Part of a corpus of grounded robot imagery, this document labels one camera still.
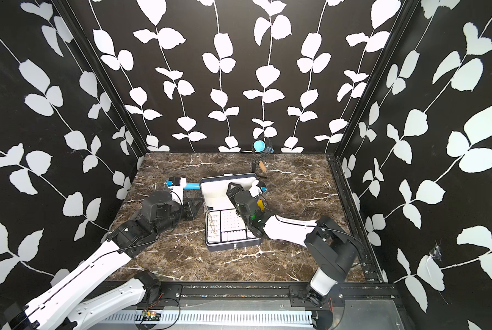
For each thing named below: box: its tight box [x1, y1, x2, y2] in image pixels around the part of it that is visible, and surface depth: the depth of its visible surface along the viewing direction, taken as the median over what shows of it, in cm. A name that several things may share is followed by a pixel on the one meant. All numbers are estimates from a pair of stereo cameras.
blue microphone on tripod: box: [251, 139, 275, 173], surface depth 90 cm
